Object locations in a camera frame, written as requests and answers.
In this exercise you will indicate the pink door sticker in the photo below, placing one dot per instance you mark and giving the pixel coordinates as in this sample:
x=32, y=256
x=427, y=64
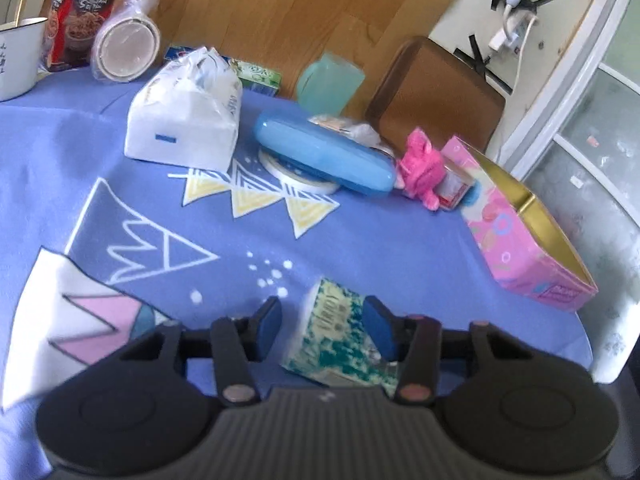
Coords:
x=593, y=141

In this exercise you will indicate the white patterned object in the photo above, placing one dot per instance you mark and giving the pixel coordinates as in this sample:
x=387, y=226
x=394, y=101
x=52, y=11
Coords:
x=615, y=340

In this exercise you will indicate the blue printed blanket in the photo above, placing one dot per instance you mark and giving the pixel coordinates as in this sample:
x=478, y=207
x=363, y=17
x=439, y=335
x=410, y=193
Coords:
x=200, y=220

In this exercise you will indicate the white enamel mug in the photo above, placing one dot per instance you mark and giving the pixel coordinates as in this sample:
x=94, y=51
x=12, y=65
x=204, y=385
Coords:
x=15, y=60

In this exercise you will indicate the frosted glass door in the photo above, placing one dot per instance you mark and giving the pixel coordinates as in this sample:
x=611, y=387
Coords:
x=590, y=160

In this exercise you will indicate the blue plastic case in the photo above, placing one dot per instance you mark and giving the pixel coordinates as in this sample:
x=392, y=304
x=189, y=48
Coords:
x=320, y=147

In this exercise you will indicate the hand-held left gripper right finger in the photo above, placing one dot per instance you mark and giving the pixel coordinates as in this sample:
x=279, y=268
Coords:
x=377, y=325

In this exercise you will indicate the small pink container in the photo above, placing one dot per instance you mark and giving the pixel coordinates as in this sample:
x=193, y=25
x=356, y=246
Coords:
x=452, y=187

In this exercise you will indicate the small green box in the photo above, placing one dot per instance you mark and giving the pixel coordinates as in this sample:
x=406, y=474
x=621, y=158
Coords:
x=260, y=76

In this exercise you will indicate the pink plush toy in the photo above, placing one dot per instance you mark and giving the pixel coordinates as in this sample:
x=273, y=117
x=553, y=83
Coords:
x=420, y=170

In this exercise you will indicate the teal plastic cup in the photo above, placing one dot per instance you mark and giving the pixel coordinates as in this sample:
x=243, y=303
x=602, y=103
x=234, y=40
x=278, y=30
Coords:
x=330, y=82

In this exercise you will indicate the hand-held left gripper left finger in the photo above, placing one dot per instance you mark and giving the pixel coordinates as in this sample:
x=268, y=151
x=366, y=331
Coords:
x=270, y=327

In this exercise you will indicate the white tissue pack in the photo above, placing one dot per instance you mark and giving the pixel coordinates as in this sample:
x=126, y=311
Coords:
x=185, y=120

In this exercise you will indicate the wooden chopstick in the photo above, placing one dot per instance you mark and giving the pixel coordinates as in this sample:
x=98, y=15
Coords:
x=20, y=7

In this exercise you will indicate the black tape cross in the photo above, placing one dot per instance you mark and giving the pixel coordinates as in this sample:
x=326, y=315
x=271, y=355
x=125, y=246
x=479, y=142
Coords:
x=480, y=62

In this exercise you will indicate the small blue box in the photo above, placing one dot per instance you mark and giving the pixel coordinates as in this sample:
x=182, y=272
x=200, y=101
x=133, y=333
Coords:
x=175, y=52

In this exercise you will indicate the pink tin box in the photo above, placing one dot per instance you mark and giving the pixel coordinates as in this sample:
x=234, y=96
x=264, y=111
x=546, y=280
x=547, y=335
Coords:
x=500, y=240

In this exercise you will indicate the plastic-wrapped paper cups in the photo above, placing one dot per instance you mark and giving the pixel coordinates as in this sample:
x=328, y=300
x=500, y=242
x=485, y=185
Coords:
x=122, y=50

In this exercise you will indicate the white door sticker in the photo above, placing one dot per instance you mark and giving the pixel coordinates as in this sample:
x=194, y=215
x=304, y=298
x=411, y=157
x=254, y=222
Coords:
x=577, y=181

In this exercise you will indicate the green white tissue packet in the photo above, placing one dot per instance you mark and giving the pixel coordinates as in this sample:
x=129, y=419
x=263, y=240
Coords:
x=335, y=330

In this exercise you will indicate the red snack box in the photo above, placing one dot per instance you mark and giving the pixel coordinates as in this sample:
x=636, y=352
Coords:
x=80, y=10

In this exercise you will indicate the white tape roll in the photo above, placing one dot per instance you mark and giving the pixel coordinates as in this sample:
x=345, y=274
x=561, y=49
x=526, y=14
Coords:
x=300, y=183

